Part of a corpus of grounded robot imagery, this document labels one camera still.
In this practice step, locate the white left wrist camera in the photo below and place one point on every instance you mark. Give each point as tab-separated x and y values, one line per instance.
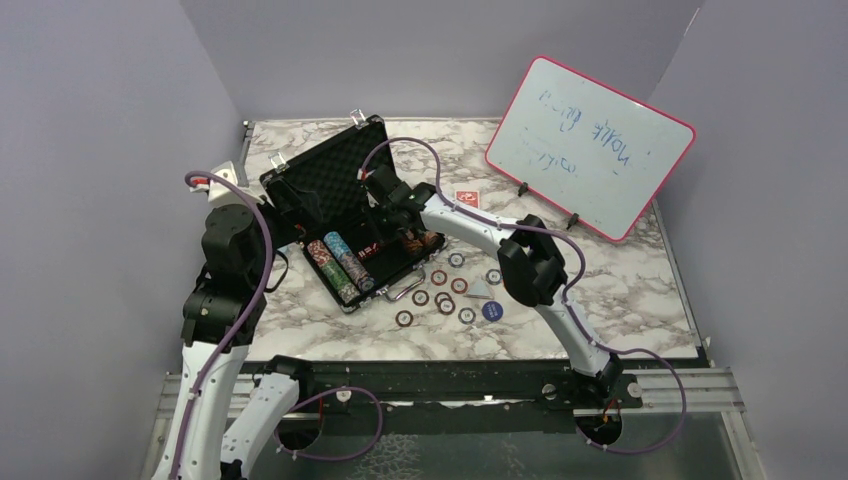
226	184

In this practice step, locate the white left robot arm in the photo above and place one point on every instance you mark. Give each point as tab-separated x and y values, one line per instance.
219	321

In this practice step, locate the clear triangular all-in button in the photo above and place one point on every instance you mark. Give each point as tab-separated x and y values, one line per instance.
480	289

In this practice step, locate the brown orange chip stack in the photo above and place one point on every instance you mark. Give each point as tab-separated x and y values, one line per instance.
414	243

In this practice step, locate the red white chip stack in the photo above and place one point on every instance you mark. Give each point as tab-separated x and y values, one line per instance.
320	254

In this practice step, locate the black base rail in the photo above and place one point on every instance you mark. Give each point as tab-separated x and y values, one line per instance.
449	397

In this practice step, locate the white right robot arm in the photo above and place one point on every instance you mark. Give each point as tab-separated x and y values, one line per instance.
531	265

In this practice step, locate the light blue chip stack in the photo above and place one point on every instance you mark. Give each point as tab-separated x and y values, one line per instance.
337	246

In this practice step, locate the red dice row in case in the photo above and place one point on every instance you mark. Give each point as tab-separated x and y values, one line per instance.
368	251

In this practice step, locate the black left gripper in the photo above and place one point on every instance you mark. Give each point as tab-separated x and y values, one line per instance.
303	216

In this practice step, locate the loose brown poker chip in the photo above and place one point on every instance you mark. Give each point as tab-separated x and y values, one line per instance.
404	319
441	297
438	277
446	306
459	286
420	297

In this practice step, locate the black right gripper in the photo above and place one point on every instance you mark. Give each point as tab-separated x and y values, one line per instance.
394	235

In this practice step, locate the orange blue chip stack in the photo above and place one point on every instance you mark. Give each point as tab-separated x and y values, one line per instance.
357	272

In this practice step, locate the green chip stack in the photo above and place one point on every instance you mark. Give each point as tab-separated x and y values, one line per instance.
340	282

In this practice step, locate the pink framed whiteboard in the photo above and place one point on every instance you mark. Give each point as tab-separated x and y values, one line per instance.
587	148

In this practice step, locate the blue dealer button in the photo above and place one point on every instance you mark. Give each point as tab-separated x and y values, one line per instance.
492	311

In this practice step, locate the red playing card deck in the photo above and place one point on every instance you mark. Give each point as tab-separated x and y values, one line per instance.
468	197

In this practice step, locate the black aluminium poker case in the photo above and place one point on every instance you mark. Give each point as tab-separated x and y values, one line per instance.
330	169

